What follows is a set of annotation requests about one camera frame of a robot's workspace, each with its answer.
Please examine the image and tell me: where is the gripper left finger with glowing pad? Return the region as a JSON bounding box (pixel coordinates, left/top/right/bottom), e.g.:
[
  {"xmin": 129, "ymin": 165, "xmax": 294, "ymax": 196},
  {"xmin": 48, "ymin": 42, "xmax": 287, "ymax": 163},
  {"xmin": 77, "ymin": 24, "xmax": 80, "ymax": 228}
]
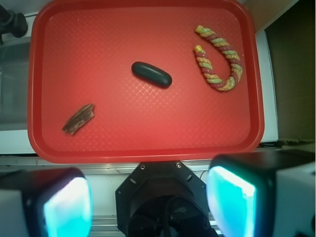
[{"xmin": 0, "ymin": 167, "xmax": 93, "ymax": 237}]

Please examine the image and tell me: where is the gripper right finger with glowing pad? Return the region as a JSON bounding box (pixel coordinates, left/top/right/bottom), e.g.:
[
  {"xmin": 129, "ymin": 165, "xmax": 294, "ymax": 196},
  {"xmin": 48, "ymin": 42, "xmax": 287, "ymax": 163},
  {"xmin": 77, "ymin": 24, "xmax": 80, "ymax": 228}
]
[{"xmin": 206, "ymin": 150, "xmax": 316, "ymax": 237}]

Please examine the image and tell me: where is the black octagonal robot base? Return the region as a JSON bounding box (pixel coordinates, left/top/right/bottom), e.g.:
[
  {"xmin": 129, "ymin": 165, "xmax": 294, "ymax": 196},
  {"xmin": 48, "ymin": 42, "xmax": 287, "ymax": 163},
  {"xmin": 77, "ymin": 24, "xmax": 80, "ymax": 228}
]
[{"xmin": 115, "ymin": 161, "xmax": 218, "ymax": 237}]

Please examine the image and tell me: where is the brown wood chip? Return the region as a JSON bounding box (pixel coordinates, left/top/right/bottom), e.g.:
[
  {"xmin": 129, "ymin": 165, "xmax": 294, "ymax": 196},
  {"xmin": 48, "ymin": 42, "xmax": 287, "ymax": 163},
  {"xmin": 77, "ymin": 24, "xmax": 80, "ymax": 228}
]
[{"xmin": 61, "ymin": 103, "xmax": 95, "ymax": 136}]

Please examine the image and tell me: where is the red plastic tray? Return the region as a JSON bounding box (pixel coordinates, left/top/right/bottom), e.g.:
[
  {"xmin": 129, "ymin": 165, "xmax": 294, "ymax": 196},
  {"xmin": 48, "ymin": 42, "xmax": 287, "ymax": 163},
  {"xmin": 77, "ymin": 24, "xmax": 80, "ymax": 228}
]
[{"xmin": 28, "ymin": 0, "xmax": 264, "ymax": 163}]

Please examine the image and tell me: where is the dark green oval stone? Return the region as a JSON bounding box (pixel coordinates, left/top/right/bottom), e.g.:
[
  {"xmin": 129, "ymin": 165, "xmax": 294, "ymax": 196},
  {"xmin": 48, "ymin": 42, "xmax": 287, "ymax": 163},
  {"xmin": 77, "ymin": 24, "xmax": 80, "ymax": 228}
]
[{"xmin": 131, "ymin": 62, "xmax": 172, "ymax": 88}]

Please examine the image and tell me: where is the black clamp knob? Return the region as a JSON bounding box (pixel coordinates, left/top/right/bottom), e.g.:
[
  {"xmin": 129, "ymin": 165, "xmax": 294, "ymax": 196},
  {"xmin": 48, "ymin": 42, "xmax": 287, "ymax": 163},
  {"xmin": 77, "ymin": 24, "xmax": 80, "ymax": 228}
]
[{"xmin": 0, "ymin": 5, "xmax": 28, "ymax": 45}]

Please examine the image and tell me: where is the red yellow green twisted rope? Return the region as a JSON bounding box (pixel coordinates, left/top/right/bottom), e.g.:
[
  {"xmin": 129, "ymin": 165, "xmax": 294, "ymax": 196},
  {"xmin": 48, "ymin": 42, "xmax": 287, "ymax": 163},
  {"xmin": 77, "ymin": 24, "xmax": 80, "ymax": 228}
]
[{"xmin": 193, "ymin": 24, "xmax": 244, "ymax": 92}]

